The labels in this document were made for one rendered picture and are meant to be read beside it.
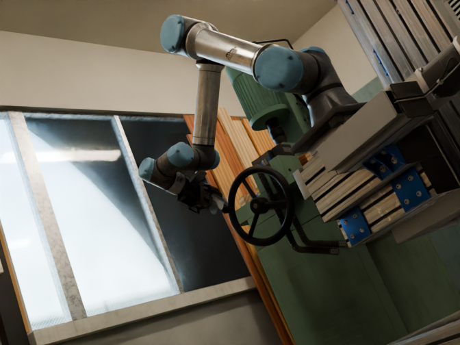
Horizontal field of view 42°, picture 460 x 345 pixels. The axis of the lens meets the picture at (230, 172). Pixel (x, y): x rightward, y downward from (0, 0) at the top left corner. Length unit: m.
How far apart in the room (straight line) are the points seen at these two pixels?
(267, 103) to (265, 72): 0.86
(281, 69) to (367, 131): 0.33
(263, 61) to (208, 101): 0.41
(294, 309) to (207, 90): 0.89
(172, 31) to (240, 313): 2.34
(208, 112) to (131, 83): 2.33
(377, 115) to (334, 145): 0.16
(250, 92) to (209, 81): 0.54
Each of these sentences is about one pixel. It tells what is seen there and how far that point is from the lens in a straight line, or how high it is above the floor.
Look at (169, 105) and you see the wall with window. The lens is 4.35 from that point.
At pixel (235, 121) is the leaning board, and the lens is 4.63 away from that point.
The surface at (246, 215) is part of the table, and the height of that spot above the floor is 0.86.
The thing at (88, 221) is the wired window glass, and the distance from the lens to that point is 3.54.
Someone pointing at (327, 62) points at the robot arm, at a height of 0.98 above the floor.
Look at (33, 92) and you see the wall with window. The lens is 3.77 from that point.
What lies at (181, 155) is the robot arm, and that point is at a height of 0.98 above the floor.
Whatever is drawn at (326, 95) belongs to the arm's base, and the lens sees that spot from 1.67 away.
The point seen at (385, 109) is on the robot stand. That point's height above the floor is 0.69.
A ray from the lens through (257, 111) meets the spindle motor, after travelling 2.46.
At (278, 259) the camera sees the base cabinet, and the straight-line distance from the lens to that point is 2.31.
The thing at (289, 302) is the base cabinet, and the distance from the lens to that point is 2.31.
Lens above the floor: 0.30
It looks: 18 degrees up
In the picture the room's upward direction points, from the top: 23 degrees counter-clockwise
